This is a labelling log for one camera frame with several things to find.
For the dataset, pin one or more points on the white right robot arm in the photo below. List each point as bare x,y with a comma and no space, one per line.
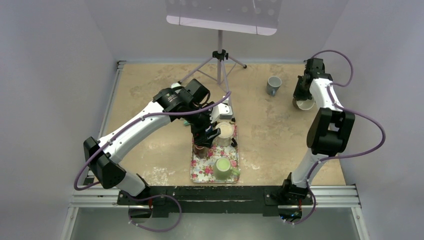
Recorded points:
329,132

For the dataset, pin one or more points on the cream beige mug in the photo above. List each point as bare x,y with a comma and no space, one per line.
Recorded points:
227,130

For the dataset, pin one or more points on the music stand with tripod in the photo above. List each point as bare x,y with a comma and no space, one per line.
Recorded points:
255,17

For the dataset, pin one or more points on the grey blue mug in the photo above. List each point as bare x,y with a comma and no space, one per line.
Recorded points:
273,84

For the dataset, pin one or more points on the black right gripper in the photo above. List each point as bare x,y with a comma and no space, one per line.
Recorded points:
297,94

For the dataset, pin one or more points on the floral serving tray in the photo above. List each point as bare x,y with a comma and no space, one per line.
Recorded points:
201,170

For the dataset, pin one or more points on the small brown mug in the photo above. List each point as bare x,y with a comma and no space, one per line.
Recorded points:
200,152

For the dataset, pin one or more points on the black mug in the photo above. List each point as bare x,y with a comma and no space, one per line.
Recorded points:
303,105

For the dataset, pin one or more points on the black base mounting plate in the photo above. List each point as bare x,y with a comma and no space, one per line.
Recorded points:
257,199

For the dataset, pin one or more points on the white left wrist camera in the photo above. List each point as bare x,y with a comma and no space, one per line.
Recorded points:
222,112

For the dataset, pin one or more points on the aluminium frame rail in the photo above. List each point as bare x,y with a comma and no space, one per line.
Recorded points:
272,139

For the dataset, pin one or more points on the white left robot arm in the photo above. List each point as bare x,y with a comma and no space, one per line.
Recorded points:
103,155

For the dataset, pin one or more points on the light green mug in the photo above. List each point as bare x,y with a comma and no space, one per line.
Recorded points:
223,169

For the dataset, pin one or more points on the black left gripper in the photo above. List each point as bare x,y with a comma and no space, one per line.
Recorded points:
200,137

